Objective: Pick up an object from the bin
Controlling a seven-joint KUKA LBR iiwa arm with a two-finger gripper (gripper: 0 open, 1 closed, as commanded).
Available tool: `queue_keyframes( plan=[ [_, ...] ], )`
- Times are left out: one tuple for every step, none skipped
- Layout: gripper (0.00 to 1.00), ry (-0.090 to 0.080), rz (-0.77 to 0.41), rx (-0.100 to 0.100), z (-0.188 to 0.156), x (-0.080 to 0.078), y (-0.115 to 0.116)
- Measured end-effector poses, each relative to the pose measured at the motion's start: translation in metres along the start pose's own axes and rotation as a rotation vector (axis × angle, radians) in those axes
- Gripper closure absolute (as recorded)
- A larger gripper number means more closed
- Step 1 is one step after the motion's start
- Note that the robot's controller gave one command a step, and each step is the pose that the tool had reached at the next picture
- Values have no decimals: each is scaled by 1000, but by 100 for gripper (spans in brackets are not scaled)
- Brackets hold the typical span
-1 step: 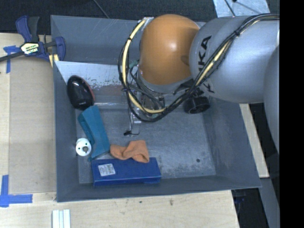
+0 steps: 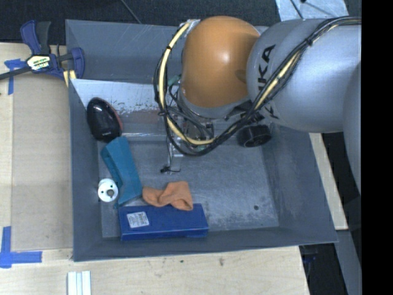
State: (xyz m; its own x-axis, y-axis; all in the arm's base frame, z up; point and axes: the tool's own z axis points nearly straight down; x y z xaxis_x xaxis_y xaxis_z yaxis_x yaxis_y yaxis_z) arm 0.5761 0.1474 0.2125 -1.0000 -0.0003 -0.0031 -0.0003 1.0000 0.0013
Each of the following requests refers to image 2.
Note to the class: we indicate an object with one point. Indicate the blue box with white label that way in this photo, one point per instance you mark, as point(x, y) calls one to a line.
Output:
point(169, 223)

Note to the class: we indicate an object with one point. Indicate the pale wood flat board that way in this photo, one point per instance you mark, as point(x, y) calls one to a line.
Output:
point(41, 164)

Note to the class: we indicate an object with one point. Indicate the black cylinder on white bracket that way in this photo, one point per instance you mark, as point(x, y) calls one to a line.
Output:
point(254, 135)

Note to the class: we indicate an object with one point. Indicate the grey metal bin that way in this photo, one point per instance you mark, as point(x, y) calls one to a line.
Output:
point(233, 183)

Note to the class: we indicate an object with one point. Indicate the teal plastic wedge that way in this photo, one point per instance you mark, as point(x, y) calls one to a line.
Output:
point(124, 167)

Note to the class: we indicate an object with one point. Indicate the white round plastic disc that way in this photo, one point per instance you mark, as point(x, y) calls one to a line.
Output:
point(107, 190)

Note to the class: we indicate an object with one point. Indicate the orange cloth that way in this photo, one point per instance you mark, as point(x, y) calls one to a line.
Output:
point(172, 195)

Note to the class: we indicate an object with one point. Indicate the black and red oval object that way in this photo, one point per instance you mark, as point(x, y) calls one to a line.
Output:
point(102, 120)

